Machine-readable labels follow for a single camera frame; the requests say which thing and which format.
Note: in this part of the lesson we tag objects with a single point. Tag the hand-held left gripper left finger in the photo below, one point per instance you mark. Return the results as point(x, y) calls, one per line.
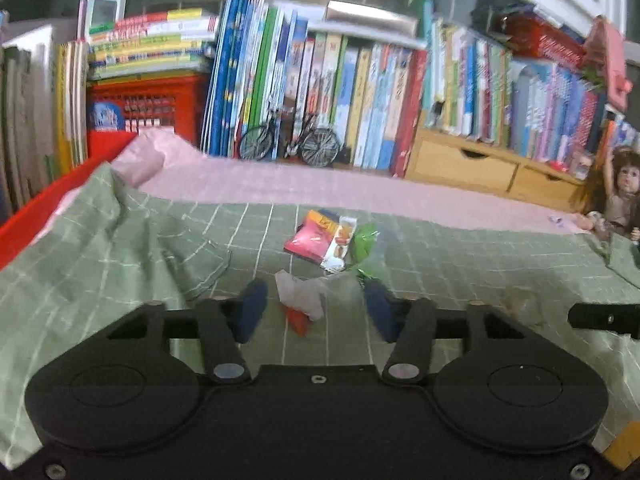
point(252, 307)

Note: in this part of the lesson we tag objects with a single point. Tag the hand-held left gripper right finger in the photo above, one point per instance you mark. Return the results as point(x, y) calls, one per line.
point(380, 310)

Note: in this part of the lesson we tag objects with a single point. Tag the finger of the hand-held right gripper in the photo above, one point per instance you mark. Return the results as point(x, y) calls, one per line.
point(605, 320)

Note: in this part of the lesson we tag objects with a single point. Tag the small red wrapper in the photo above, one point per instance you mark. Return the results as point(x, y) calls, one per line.
point(298, 321)

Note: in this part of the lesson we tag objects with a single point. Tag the green plastic wrapper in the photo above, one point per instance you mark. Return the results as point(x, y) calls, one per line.
point(367, 245)

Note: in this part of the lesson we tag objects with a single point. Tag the row of thin colourful books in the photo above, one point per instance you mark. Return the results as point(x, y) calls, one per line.
point(622, 132)

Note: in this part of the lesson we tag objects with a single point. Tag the row of tall picture books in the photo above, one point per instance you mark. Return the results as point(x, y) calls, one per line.
point(350, 90)

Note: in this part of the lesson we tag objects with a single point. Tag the row of slim paperback books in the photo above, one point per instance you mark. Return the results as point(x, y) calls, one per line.
point(525, 105)

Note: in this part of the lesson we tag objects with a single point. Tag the stack of flat colourful books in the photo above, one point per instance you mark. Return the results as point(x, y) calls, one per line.
point(150, 42)

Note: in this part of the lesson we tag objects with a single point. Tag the row of beige upright books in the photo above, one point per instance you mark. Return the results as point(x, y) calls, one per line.
point(30, 120)

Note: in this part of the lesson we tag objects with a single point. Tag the white strip snack wrapper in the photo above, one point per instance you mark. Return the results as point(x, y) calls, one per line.
point(340, 245)

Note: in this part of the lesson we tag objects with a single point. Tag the clear plastic wrapper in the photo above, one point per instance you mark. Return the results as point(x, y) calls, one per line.
point(522, 305)

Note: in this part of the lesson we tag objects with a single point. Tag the pink yellow snack packet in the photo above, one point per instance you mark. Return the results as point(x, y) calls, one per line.
point(307, 237)

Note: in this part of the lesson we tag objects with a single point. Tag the green checked cloth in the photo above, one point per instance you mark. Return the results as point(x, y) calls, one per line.
point(125, 270)

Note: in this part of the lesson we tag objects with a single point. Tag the brown-haired doll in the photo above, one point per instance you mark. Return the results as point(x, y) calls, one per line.
point(625, 185)

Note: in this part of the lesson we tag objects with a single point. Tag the small clear box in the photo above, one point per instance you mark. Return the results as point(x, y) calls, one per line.
point(580, 165)

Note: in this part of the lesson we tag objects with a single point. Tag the wooden drawer organizer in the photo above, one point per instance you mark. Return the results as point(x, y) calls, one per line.
point(460, 165)

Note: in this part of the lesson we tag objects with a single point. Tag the black model bicycle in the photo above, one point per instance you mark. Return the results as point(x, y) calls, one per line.
point(315, 145)

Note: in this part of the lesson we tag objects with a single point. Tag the red plastic basket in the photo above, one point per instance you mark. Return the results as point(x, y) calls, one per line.
point(150, 105)

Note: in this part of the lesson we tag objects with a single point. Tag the pink house-shaped box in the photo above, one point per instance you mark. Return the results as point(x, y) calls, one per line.
point(610, 60)

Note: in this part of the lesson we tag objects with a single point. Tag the flat beige box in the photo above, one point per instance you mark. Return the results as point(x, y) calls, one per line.
point(370, 17)

